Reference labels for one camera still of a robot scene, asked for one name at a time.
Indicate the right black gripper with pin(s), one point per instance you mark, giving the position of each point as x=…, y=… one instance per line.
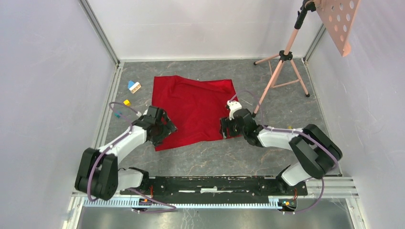
x=224, y=124

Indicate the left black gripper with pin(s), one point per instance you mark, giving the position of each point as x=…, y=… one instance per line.
x=168, y=128

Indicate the red cloth napkin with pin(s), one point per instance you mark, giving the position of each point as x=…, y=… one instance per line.
x=195, y=108

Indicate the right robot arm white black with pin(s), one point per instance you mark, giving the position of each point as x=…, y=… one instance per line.
x=316, y=153

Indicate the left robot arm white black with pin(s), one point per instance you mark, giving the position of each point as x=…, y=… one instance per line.
x=99, y=175

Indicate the yellow toy cube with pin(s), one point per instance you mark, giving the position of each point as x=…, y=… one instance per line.
x=127, y=102

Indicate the blue white toy block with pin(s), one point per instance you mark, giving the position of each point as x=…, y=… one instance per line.
x=133, y=86

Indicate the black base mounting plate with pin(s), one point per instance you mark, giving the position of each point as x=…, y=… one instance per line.
x=219, y=189

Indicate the pink tripod stand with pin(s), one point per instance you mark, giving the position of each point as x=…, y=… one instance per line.
x=286, y=55

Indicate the pink perforated board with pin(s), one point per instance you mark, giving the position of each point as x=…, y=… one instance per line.
x=338, y=16

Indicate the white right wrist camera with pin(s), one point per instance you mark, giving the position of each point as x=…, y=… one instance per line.
x=233, y=106

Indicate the white slotted cable duct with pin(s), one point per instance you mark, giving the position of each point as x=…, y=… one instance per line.
x=135, y=202

